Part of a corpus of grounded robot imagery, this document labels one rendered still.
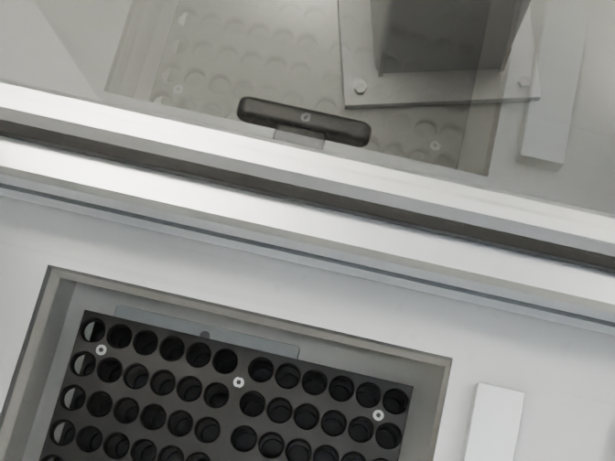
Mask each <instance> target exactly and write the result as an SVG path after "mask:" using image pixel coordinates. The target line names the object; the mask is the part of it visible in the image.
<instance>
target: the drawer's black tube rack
mask: <svg viewBox="0 0 615 461"><path fill-rule="evenodd" d="M130 338H131V334H130V331H129V330H128V329H126V328H123V327H120V328H117V329H116V330H115V331H114V332H113V333H112V335H111V343H112V345H113V346H114V347H117V348H122V347H124V346H126V345H127V344H128V343H129V341H130ZM136 348H137V350H138V351H139V352H141V353H143V354H147V353H150V352H152V351H153V350H154V349H155V348H156V337H155V336H153V335H151V334H144V335H142V336H141V337H140V338H139V339H138V340H137V342H136ZM106 350H107V348H106V347H105V346H104V345H99V346H98V347H97V348H90V347H85V346H82V345H78V344H74V346H73V350H72V352H71V355H70V361H69V364H68V367H67V370H66V373H65V376H64V380H63V382H62V385H61V389H60V392H59V397H58V400H57V403H56V406H55V410H54V413H53V415H52V419H51V422H50V425H49V430H48V433H47V436H46V440H45V443H44V445H43V449H42V452H41V455H40V458H39V461H48V460H49V459H50V458H52V457H54V461H398V460H399V455H400V451H401V446H402V442H403V437H404V432H405V424H406V422H404V421H400V420H395V419H392V418H388V417H384V416H383V412H382V411H381V410H376V411H375V412H374V413H373V414H372V413H365V412H361V411H357V410H353V409H349V408H345V407H341V406H338V405H334V404H329V403H325V402H319V401H314V400H310V399H307V398H303V397H298V396H295V395H291V394H287V393H282V392H279V391H272V390H268V389H264V388H260V387H256V386H253V385H248V384H244V380H243V378H242V374H243V367H244V363H245V360H246V356H247V352H248V348H246V351H245V354H244V357H243V364H242V367H241V371H240V375H239V377H237V378H235V379H234V381H229V380H225V379H222V378H217V377H213V376H210V375H206V374H202V373H197V372H194V371H190V370H183V369H179V368H175V367H171V366H167V365H163V364H159V363H155V362H151V361H147V360H143V359H136V358H132V357H128V356H125V355H121V354H116V353H112V352H109V351H106ZM182 353H183V345H182V343H181V342H179V341H177V340H169V341H168V342H167V343H166V344H165V345H164V347H163V355H164V357H165V358H166V359H170V360H173V359H178V358H179V357H180V356H181V354H182ZM82 355H85V357H84V360H83V363H82V366H81V372H80V374H78V373H77V372H76V370H75V368H74V364H75V361H76V359H77V358H78V357H80V356H82ZM209 358H210V352H209V351H208V350H207V349H206V348H205V347H203V346H197V347H195V348H193V349H192V350H191V351H190V353H189V362H190V363H191V364H192V365H194V366H202V365H204V364H206V363H207V362H208V360H209ZM235 365H236V358H235V357H234V356H233V354H232V353H229V352H223V353H221V354H220V355H218V357H217V358H216V359H215V367H216V369H217V370H218V371H221V372H229V371H231V370H233V368H234V367H235ZM271 374H272V367H271V365H270V364H269V363H268V362H266V361H264V360H259V361H256V362H255V363H254V364H253V366H252V367H251V375H252V377H253V378H254V379H255V380H257V381H265V380H267V379H268V378H269V377H270V376H271ZM298 378H299V376H298V373H297V371H296V370H295V369H294V368H292V367H284V368H282V369H281V370H280V371H278V373H277V380H278V382H279V383H280V384H281V385H282V386H284V387H292V386H294V385H295V384H296V383H297V381H298ZM325 385H326V382H325V380H324V378H323V377H322V376H321V375H320V374H318V373H310V374H308V375H307V376H306V378H305V379H304V387H305V389H306V390H307V391H308V392H310V393H319V392H321V391H323V389H324V388H325ZM74 388H75V391H74V393H73V396H72V400H71V403H70V408H68V407H67V406H66V405H65V402H64V398H65V395H66V393H67V392H68V391H69V390H71V389H74ZM330 392H331V394H332V395H333V397H335V398H336V399H338V400H346V399H348V398H349V397H350V396H351V393H352V388H351V385H350V383H349V382H348V381H346V380H343V379H339V380H336V381H334V382H333V383H332V384H331V386H330ZM357 397H358V400H359V402H360V403H361V404H362V405H364V406H373V405H375V404H376V403H377V402H378V400H379V394H378V391H377V390H376V389H375V388H374V387H373V386H370V385H365V386H362V387H361V388H360V389H359V390H358V393H357ZM384 405H385V407H386V408H387V410H389V411H390V412H392V413H399V412H401V411H402V410H403V409H404V408H405V397H404V396H403V395H402V394H401V393H399V392H397V391H392V392H389V393H388V394H386V396H385V398H384ZM60 423H65V424H64V427H63V430H62V433H61V437H60V440H59V442H57V441H56V440H55V438H54V431H55V429H56V427H57V426H58V425H59V424H60Z"/></svg>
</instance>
